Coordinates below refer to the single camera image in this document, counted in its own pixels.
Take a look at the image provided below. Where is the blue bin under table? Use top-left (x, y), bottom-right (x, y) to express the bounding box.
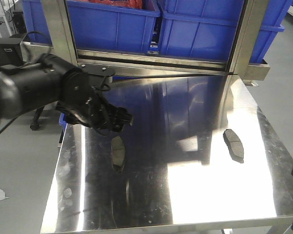
top-left (59, 113), bottom-right (67, 131)

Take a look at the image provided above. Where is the black office chair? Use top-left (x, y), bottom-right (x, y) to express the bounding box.
top-left (0, 45), bottom-right (57, 120)

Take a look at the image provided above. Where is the large blue crate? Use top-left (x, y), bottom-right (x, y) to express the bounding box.
top-left (158, 9), bottom-right (285, 63)
top-left (158, 0), bottom-right (292, 26)

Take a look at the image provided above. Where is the large blue crate lower right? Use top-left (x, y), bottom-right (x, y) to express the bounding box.
top-left (158, 9), bottom-right (285, 63)

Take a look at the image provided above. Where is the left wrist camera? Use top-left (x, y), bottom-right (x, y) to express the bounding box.
top-left (78, 63), bottom-right (116, 84)

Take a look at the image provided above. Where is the large blue crate upper right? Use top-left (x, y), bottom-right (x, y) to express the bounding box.
top-left (158, 0), bottom-right (292, 26)

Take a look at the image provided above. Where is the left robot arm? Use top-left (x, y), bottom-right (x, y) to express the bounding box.
top-left (0, 54), bottom-right (133, 132)

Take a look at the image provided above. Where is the steel rack frame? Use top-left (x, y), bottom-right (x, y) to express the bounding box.
top-left (20, 0), bottom-right (270, 86)

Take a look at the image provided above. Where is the blue crate left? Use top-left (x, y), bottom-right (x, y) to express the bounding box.
top-left (22, 0), bottom-right (160, 54)

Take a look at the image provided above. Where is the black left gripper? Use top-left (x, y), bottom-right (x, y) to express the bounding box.
top-left (56, 95), bottom-right (133, 134)

